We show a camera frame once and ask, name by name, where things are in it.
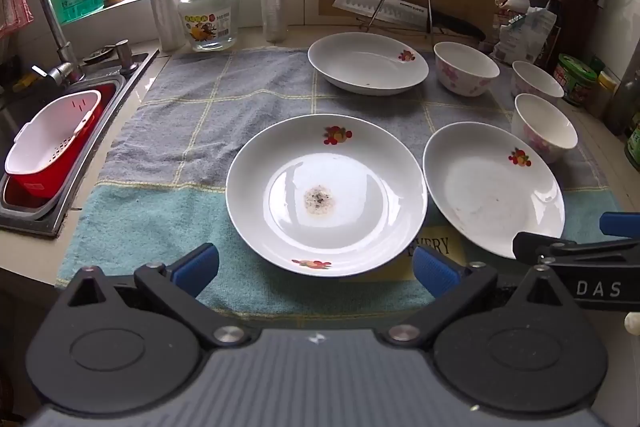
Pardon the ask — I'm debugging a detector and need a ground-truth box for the white and blue bag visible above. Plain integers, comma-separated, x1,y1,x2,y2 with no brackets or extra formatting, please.
492,7,558,65

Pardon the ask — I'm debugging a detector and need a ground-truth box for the glass jar with yellow label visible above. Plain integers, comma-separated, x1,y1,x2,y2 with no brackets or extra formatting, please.
177,0,240,52

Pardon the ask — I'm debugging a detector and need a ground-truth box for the kitchen knife with black handle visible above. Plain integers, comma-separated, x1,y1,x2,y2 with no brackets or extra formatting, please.
332,0,487,42

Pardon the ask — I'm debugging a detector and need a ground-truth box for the green-labelled bottle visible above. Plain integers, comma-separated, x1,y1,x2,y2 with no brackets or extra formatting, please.
624,109,640,172

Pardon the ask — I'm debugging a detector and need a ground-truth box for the steel sink knob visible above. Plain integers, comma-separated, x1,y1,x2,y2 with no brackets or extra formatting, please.
116,39,138,75

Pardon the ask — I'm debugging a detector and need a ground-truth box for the yellow-capped seasoning bottle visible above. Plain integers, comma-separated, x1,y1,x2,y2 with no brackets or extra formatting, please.
587,71,620,118

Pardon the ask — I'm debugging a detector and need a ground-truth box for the steel drain stopper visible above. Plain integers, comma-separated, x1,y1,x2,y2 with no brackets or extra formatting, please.
82,47,118,64

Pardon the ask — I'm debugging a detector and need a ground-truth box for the white bag with red label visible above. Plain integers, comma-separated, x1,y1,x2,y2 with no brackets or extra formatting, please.
495,0,531,28

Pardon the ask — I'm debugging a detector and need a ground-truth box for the pink-edged dish cloth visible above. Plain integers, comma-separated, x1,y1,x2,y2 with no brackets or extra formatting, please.
0,0,35,40

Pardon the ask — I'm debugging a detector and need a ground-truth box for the white and red colander basket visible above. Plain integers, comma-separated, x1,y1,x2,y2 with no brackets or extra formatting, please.
2,77,126,212

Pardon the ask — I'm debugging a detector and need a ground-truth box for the dark olive glass bottle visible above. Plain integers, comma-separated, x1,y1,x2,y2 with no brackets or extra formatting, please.
616,69,640,138

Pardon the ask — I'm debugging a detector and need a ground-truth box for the stainless steel sink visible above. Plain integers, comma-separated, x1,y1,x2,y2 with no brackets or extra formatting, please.
0,49,160,238

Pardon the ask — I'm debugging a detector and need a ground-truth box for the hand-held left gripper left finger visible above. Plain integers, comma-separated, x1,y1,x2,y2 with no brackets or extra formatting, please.
66,243,259,351

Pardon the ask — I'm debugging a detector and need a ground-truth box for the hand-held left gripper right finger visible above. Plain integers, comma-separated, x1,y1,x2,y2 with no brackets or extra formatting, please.
384,246,575,351

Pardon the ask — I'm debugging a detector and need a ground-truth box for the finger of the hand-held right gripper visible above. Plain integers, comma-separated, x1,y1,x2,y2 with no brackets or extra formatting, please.
512,231,640,267
599,212,640,239

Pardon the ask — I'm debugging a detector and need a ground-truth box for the jar with green lid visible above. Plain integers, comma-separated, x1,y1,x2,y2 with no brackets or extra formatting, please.
552,53,598,108

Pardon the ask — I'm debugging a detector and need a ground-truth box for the grey and blue checked towel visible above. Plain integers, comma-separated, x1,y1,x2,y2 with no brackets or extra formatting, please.
55,47,626,323

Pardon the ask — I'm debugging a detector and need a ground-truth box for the dark red knife block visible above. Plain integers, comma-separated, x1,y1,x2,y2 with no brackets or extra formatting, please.
552,0,608,72

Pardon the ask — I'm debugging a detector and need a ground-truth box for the white bowl with pink flowers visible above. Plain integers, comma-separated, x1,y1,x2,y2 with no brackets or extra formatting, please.
511,60,566,105
433,42,501,98
511,93,579,164

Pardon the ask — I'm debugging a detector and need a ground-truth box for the white fruit-print plate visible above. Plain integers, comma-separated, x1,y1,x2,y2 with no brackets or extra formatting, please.
307,32,430,96
226,113,428,278
422,122,566,260

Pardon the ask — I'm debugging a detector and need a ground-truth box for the steel faucet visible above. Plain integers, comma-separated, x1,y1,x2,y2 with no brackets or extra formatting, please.
15,0,86,82

